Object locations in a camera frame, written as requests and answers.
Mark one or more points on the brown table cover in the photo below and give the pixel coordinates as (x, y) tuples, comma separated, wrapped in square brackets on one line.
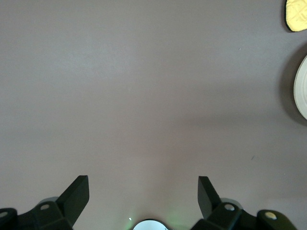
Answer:
[(144, 95)]

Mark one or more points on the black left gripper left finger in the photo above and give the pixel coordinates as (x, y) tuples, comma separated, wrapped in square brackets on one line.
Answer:
[(72, 201)]

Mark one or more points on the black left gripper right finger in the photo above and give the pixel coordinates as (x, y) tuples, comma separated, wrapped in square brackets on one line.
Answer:
[(208, 201)]

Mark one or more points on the round light wooden plate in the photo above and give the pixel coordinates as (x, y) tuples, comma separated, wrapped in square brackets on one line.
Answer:
[(301, 88)]

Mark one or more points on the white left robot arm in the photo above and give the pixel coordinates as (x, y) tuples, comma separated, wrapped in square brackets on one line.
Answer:
[(152, 226)]

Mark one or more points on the yellow quilted oven mitt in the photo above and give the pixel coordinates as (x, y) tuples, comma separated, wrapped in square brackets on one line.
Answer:
[(297, 16)]

